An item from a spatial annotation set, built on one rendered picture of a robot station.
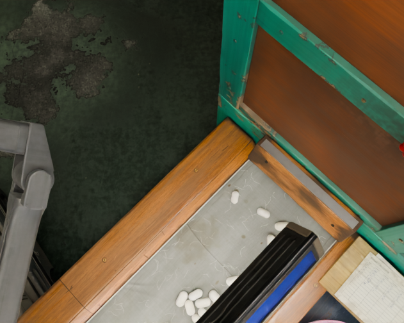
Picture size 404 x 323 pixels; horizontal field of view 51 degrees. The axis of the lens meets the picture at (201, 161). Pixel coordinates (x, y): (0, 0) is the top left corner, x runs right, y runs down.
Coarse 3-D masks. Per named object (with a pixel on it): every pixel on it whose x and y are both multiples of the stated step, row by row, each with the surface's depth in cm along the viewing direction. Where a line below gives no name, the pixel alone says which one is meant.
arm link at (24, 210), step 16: (32, 176) 72; (48, 176) 74; (16, 192) 79; (32, 192) 72; (48, 192) 74; (16, 208) 74; (32, 208) 73; (16, 224) 74; (32, 224) 76; (16, 240) 75; (32, 240) 76; (0, 256) 75; (16, 256) 75; (0, 272) 74; (16, 272) 76; (0, 288) 74; (16, 288) 76; (0, 304) 75; (16, 304) 76; (0, 320) 75; (16, 320) 77
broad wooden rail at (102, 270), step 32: (224, 128) 110; (192, 160) 108; (224, 160) 108; (160, 192) 106; (192, 192) 106; (128, 224) 104; (160, 224) 104; (96, 256) 102; (128, 256) 102; (64, 288) 100; (96, 288) 100; (32, 320) 98; (64, 320) 98
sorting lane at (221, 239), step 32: (224, 192) 108; (256, 192) 108; (192, 224) 106; (224, 224) 106; (256, 224) 106; (160, 256) 104; (192, 256) 104; (224, 256) 104; (256, 256) 104; (128, 288) 102; (160, 288) 102; (192, 288) 102; (224, 288) 102; (96, 320) 100; (128, 320) 100; (160, 320) 100
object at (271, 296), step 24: (288, 240) 71; (312, 240) 68; (264, 264) 70; (288, 264) 67; (312, 264) 72; (240, 288) 69; (264, 288) 66; (288, 288) 70; (216, 312) 69; (240, 312) 65; (264, 312) 69
